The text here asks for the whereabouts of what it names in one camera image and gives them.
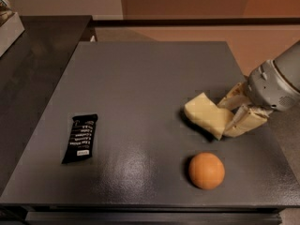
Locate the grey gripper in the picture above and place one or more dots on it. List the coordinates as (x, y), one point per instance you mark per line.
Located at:
(269, 85)

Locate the pale yellow wavy sponge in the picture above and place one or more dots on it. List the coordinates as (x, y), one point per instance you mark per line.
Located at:
(206, 114)

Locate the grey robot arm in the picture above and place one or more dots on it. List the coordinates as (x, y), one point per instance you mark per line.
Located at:
(290, 55)

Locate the orange fruit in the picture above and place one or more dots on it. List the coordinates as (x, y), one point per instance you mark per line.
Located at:
(206, 171)

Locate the black snack bar wrapper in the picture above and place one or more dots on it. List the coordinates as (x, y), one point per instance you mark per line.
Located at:
(81, 138)

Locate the dark wooden side table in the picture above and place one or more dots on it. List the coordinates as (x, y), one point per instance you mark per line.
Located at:
(29, 72)

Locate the white box with items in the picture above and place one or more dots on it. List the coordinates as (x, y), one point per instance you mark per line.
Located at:
(11, 26)

